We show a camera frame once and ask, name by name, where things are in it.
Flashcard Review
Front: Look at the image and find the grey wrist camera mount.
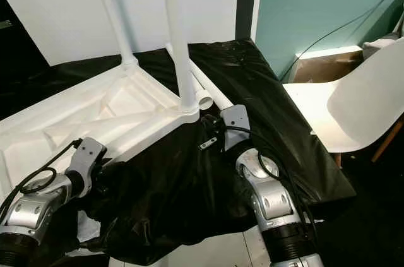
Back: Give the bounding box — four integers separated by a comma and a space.
219, 104, 251, 151
81, 137, 109, 199

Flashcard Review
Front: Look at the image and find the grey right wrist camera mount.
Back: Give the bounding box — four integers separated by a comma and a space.
219, 104, 251, 151

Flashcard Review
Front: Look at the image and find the black table cloth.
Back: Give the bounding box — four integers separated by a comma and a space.
0, 36, 358, 265

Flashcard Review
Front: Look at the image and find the thin black wall cable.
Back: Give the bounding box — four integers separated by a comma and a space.
278, 0, 404, 82

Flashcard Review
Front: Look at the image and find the white plastic table top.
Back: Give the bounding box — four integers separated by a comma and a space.
0, 55, 200, 193

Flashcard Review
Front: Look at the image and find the large white backdrop panel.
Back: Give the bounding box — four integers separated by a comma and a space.
0, 0, 239, 66

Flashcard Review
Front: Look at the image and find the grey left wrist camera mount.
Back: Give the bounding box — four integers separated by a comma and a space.
81, 137, 109, 199

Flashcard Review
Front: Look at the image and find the white shell chair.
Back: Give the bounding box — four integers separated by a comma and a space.
282, 37, 404, 155

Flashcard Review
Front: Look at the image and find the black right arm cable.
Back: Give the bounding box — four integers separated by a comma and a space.
220, 124, 317, 244

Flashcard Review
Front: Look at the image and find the white bag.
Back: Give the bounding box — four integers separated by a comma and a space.
361, 30, 404, 54

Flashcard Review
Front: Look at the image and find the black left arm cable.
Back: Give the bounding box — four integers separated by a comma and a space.
0, 139, 86, 218

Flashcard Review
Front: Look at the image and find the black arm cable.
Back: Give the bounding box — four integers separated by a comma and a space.
220, 124, 317, 244
0, 139, 86, 218

